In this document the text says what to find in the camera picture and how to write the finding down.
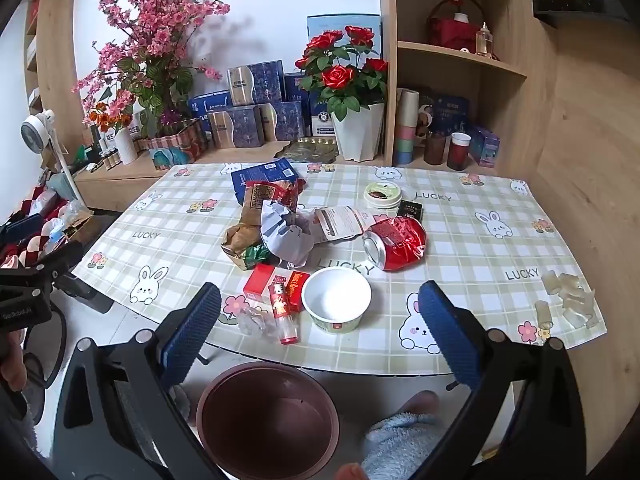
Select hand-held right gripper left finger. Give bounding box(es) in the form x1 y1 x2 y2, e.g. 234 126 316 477
52 282 223 480

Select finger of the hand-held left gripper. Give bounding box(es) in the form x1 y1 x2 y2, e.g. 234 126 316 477
7 240 85 288
52 272 113 312

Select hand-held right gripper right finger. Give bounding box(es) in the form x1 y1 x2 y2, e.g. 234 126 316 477
419 280 587 480

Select clear plastic wrap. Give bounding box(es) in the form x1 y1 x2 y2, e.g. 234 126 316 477
236 307 273 338

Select red white cigarette pack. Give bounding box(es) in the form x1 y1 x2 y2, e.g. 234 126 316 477
243 263 277 303

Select red lighter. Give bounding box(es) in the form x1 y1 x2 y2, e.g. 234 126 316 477
267 282 299 346

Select green foil wrapper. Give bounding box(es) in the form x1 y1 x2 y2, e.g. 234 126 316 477
240 242 273 272

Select crushed red soda can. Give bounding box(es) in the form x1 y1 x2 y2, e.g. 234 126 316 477
362 215 428 272

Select red orange cigarette pack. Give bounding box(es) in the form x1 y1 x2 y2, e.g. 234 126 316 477
274 270 310 313

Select white paper bowl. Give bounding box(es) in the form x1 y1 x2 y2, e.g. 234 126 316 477
301 266 373 335

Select maroon plastic trash bin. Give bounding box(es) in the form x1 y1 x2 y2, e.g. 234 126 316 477
196 362 341 480

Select small black packet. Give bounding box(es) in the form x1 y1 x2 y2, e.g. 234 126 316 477
397 200 425 222

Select white paper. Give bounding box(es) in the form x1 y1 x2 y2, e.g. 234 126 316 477
260 200 316 268

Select white pouch brown label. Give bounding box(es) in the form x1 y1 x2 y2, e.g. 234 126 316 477
312 206 377 243

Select red snack packet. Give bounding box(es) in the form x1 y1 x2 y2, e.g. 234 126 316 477
242 179 301 226

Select dark blue carton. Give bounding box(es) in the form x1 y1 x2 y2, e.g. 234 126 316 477
231 157 300 206

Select person's left hand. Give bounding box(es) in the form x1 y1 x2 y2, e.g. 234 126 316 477
0 330 27 392

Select red argyle cloth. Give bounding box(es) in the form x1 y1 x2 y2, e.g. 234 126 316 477
0 185 71 271

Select checked bunny tablecloth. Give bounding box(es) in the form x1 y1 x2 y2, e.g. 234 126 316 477
71 159 608 376

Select light wood low cabinet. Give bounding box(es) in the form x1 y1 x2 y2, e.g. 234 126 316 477
75 140 351 213

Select row of small brown bottles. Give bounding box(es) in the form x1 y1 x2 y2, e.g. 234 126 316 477
90 137 123 171

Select white desk fan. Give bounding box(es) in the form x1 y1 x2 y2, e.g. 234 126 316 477
20 109 81 206

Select pile of clear tape pieces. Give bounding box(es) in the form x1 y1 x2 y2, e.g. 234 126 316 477
534 270 598 333

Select white vase orange flowers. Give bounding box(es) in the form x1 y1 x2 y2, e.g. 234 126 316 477
82 102 138 166

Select teal round pouch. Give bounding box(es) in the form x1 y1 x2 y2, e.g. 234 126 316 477
150 146 193 171

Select brown fence planter box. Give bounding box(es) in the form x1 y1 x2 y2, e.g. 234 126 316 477
135 117 208 161

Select red cup white rim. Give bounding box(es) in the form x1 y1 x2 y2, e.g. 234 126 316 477
446 132 472 172

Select brown glass jar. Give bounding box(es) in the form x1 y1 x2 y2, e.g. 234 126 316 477
424 132 447 166

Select small blue figure box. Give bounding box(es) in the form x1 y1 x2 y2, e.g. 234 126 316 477
467 125 501 167

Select stack of pastel cups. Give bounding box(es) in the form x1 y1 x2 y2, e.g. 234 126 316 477
392 87 421 167

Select gold leaf-shaped tray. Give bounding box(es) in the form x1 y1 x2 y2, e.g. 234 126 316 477
276 136 341 163

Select blue white tissue carton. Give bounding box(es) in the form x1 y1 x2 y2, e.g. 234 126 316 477
189 91 233 121

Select red rose potted plant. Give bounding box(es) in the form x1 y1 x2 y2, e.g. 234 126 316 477
295 25 390 163

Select dark blue picture box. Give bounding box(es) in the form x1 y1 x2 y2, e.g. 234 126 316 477
420 91 471 136

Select light wood shelf unit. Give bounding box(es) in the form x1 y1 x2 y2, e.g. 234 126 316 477
22 0 86 126
377 0 558 176

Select pink blossom artificial plant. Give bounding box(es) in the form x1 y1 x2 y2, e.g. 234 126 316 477
72 0 232 138

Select white blue round-logo box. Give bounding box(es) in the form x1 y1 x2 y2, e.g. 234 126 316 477
310 92 337 137

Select glass perfume bottle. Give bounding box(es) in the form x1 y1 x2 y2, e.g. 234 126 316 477
475 22 493 58

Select red gift basket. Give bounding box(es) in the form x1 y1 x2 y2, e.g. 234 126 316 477
426 0 488 56

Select pale blue carton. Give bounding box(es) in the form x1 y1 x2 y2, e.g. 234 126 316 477
306 12 382 61

